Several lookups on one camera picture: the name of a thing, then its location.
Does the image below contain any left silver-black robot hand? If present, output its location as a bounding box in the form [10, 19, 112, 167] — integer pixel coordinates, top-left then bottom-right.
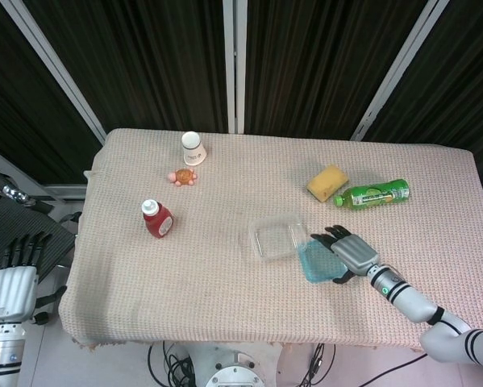
[0, 232, 68, 324]

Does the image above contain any right silver-black robot hand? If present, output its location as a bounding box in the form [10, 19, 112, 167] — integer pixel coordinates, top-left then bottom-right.
[310, 224, 381, 285]

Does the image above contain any blue translucent plastic lid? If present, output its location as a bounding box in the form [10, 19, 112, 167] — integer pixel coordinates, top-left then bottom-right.
[295, 237, 350, 283]

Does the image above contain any clear plastic food container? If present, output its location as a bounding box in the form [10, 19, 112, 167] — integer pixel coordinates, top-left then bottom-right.
[248, 214, 309, 262]

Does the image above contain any grey round robot base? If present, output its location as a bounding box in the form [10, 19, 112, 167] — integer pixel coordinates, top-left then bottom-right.
[186, 344, 282, 387]

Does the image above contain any green plastic drink bottle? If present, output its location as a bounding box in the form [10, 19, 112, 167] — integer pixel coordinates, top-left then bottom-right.
[332, 178, 410, 211]

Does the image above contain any black mesh chair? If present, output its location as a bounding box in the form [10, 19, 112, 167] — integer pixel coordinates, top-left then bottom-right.
[0, 195, 81, 283]

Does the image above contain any yellow sponge with dark pad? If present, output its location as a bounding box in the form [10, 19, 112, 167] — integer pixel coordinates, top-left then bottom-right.
[306, 164, 349, 202]

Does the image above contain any black bar with chrome joint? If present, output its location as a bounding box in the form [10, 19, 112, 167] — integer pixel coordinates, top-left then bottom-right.
[0, 160, 52, 214]

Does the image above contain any red ketchup squeeze bottle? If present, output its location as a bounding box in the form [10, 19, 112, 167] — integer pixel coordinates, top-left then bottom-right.
[140, 198, 175, 239]

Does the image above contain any pink waffle-weave tablecloth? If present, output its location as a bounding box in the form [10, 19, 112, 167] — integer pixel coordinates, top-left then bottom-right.
[58, 127, 483, 351]

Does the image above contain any dark corrugated screen panel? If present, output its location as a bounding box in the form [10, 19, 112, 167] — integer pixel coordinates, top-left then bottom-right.
[361, 0, 483, 182]
[23, 0, 230, 134]
[244, 0, 431, 140]
[0, 0, 101, 185]

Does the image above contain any pink orange turtle toy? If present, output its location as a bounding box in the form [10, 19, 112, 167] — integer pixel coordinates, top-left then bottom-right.
[167, 168, 198, 188]

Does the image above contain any white upturned paper cup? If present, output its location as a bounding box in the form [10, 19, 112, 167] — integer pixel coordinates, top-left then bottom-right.
[180, 131, 207, 167]

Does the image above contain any grey metal frame rail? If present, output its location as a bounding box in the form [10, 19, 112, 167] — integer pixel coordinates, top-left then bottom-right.
[0, 140, 87, 203]

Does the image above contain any black cable bundle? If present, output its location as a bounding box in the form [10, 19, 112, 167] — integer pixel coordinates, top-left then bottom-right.
[303, 343, 426, 387]
[147, 341, 196, 387]

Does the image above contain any white screen frame post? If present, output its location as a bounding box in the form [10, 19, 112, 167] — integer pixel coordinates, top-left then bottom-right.
[350, 0, 452, 142]
[0, 0, 107, 144]
[223, 0, 247, 134]

